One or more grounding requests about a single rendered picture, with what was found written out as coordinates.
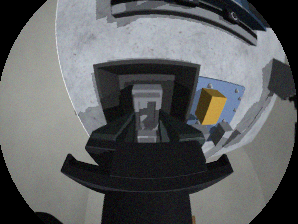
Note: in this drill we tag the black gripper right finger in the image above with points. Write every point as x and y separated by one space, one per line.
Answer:
177 130

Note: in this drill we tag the yellow brass block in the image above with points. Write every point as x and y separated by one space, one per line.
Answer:
210 106

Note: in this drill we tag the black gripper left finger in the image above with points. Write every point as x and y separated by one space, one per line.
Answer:
117 129

